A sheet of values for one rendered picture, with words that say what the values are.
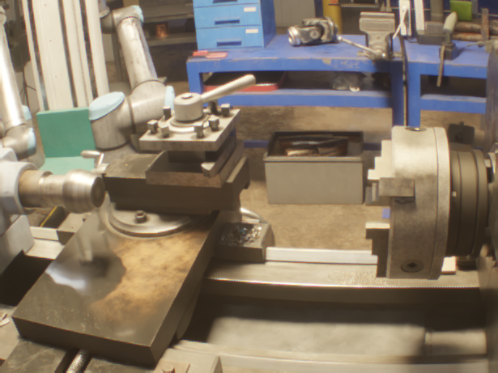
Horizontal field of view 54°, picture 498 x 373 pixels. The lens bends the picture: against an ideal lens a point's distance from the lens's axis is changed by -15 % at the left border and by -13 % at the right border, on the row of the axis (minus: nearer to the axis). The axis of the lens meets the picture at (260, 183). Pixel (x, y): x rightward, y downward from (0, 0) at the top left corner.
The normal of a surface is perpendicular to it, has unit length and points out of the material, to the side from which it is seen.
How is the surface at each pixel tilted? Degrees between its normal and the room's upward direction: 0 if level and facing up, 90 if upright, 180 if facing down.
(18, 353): 0
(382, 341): 20
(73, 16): 90
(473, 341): 0
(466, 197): 51
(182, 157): 90
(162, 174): 90
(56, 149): 90
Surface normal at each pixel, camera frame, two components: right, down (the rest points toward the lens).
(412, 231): -0.22, 0.29
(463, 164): -0.13, -0.75
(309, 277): -0.08, -0.88
